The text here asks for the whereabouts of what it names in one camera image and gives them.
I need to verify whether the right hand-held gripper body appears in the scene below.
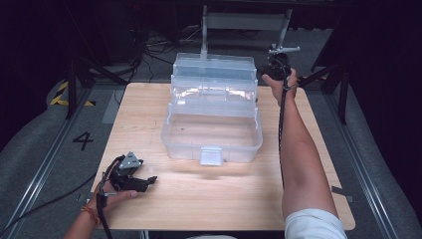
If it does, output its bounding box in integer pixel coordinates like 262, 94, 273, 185
263, 44, 302, 82

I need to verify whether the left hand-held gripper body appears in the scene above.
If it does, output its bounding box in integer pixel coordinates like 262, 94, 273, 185
109, 150, 145, 192

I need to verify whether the clear plastic storage box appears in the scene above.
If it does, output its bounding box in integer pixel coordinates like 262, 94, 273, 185
160, 52, 264, 166

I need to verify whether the person's right hand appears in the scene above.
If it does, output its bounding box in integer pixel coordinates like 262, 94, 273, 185
261, 67, 299, 108

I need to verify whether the person's left hand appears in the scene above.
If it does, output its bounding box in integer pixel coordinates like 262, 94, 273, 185
94, 180, 140, 214

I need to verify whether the black tripod stand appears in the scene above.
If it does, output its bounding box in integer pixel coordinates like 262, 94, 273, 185
297, 63, 350, 126
64, 0, 129, 120

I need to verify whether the small grey tape piece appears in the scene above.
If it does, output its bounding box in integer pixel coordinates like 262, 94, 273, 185
330, 185, 354, 204

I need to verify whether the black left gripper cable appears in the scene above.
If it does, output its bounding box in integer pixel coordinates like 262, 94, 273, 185
96, 165, 114, 239

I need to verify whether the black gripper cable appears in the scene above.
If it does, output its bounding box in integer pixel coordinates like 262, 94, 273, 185
278, 59, 291, 191
96, 165, 114, 239

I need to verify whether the orange bracelet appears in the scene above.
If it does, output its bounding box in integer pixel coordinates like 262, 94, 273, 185
81, 205, 101, 225

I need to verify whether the white metal table frame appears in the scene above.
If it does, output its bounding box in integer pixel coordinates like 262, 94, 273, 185
199, 4, 294, 61

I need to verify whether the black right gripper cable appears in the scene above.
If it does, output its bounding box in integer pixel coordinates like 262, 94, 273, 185
278, 59, 291, 191

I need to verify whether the long black floor cable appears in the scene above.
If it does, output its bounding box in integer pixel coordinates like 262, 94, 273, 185
0, 171, 98, 235

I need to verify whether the metal floor rail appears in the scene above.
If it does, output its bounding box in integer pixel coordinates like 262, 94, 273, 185
325, 94, 401, 239
0, 89, 95, 239

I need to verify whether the bundle of black floor cables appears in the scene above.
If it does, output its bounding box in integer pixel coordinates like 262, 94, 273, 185
128, 19, 187, 84

